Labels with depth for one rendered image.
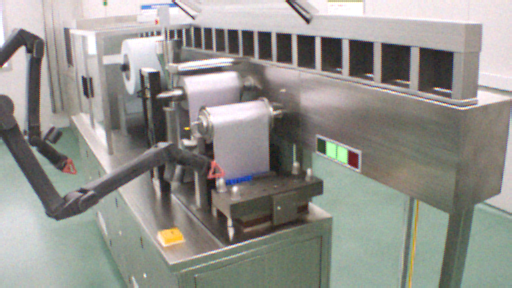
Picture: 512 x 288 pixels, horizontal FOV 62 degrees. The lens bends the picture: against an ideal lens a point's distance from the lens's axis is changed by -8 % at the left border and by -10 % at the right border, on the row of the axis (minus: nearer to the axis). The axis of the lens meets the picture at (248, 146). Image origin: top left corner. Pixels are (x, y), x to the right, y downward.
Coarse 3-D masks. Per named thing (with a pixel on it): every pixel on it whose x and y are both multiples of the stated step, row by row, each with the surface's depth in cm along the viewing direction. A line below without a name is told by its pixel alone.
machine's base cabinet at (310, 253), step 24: (96, 168) 293; (96, 216) 347; (120, 216) 239; (120, 240) 257; (144, 240) 193; (288, 240) 170; (312, 240) 176; (120, 264) 278; (144, 264) 205; (216, 264) 158; (240, 264) 163; (264, 264) 168; (288, 264) 173; (312, 264) 179
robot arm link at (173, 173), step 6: (168, 150) 161; (174, 150) 162; (180, 150) 164; (174, 156) 162; (180, 156) 164; (168, 162) 167; (174, 162) 165; (168, 168) 166; (174, 168) 166; (180, 168) 167; (168, 174) 165; (174, 174) 166; (180, 174) 166; (168, 180) 166; (174, 180) 165; (180, 180) 167
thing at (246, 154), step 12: (264, 132) 184; (216, 144) 175; (228, 144) 178; (240, 144) 180; (252, 144) 183; (264, 144) 185; (216, 156) 176; (228, 156) 179; (240, 156) 181; (252, 156) 184; (264, 156) 187; (216, 168) 178; (228, 168) 180; (240, 168) 183; (252, 168) 185; (264, 168) 188; (216, 180) 179
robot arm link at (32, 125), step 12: (36, 48) 167; (36, 60) 171; (36, 72) 172; (36, 84) 173; (36, 96) 174; (36, 108) 176; (24, 120) 176; (36, 120) 176; (24, 132) 178; (36, 132) 177
